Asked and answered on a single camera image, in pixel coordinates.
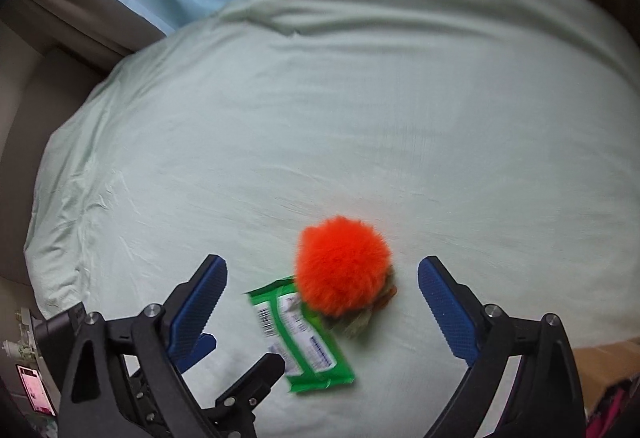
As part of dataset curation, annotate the magenta leather pouch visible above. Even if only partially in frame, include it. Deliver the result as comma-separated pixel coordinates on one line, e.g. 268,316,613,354
586,377,640,438

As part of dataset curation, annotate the open cardboard box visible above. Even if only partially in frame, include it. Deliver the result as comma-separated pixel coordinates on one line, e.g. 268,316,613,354
574,337,640,414

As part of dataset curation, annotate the pink screen phone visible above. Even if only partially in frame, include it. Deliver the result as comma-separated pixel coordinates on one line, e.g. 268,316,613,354
16,364,56,416

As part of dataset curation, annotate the green wet wipes pack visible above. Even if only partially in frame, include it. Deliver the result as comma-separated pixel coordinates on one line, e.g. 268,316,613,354
247,277,356,394

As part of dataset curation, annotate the orange fluffy pompom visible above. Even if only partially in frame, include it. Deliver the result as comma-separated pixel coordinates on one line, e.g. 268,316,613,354
294,216,397,338

